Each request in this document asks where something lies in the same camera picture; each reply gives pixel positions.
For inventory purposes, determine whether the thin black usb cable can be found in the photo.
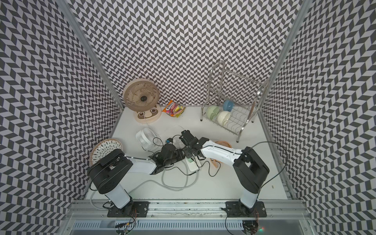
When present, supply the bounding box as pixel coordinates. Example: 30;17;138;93
140;136;165;153

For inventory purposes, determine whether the blue ceramic bowl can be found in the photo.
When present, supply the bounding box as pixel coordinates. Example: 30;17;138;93
222;99;235;112

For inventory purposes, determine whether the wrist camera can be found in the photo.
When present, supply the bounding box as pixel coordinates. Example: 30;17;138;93
165;138;176;145
179;130;197;146

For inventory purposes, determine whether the aluminium corner post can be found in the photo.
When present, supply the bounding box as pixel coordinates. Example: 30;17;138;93
258;0;313;110
56;0;124;109

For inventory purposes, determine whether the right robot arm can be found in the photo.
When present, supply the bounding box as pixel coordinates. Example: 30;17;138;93
179;136;270;209

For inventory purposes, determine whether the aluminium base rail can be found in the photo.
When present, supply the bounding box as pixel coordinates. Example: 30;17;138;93
58;199;316;235

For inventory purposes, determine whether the beige raccoon desk fan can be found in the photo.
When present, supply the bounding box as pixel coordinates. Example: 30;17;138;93
123;78;162;124

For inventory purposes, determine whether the steel dish rack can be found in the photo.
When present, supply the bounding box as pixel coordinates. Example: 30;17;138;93
200;61;267;142

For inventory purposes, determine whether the white power strip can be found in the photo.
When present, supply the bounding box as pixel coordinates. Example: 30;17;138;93
185;157;201;172

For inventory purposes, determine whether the aluminium right corner post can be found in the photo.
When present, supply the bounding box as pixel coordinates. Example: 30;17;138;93
258;0;313;110

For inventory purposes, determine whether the black usb cable of yellow charger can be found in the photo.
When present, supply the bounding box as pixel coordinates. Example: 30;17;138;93
196;155;221;178

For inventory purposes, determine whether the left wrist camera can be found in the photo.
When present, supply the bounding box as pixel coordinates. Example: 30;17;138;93
165;138;176;145

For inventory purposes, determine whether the white fan power cord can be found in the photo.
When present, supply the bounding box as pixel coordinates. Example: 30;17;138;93
143;116;189;139

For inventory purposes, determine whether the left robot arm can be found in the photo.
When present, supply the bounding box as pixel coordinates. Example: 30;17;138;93
88;144;186;209

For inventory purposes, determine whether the green ceramic bowl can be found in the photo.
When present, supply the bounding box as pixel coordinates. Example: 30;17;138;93
206;105;221;120

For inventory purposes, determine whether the cream ceramic bowl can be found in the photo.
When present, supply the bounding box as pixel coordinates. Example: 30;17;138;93
216;111;231;126

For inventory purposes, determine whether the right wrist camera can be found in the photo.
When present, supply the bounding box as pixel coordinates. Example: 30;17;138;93
179;130;197;146

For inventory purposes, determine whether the colourful candy bag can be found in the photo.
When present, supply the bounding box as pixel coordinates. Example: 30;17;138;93
162;100;186;118

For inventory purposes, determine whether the small white fan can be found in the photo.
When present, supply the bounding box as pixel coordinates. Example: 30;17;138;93
135;128;162;151

